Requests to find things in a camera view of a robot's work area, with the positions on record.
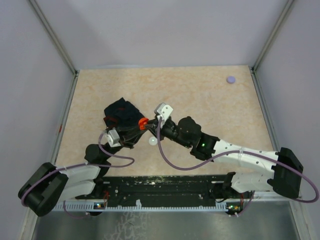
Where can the dark navy cloth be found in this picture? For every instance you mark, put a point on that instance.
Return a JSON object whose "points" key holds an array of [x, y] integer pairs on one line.
{"points": [[122, 114]]}

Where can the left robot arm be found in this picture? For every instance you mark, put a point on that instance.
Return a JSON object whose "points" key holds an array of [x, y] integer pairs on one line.
{"points": [[51, 185]]}

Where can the right aluminium frame post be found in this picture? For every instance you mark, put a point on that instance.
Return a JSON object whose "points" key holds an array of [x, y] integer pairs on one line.
{"points": [[287, 9]]}

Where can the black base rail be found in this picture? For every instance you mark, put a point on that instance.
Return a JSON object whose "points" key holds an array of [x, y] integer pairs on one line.
{"points": [[172, 191]]}

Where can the white charging case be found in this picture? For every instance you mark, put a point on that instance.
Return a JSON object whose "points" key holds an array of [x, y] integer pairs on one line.
{"points": [[153, 141]]}

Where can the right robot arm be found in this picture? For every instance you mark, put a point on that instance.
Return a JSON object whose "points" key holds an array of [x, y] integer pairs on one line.
{"points": [[278, 171]]}

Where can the orange charging case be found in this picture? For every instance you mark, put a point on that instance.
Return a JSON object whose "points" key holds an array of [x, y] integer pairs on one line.
{"points": [[142, 123]]}

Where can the left aluminium frame post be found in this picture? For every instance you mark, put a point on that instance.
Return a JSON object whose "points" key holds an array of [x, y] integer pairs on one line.
{"points": [[34, 5]]}

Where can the aluminium frame post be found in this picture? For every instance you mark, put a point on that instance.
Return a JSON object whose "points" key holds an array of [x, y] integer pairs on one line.
{"points": [[287, 9], [34, 5]]}

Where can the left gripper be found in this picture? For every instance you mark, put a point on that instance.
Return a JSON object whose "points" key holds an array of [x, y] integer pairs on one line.
{"points": [[129, 137]]}

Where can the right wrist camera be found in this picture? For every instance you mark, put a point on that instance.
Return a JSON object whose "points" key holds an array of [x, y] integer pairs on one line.
{"points": [[162, 113]]}

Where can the purple charging case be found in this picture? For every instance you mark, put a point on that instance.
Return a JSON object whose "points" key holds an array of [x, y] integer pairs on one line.
{"points": [[231, 79]]}

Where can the white cable duct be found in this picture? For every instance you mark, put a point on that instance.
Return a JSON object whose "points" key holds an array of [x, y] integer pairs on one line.
{"points": [[96, 206]]}

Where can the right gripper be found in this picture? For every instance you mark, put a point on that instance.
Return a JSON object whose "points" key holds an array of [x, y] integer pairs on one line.
{"points": [[152, 125]]}

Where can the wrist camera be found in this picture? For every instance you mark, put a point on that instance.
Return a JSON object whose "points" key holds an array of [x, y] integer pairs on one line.
{"points": [[162, 113], [113, 138]]}

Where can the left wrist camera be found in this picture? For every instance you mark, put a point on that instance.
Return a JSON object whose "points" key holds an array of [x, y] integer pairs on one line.
{"points": [[113, 138]]}

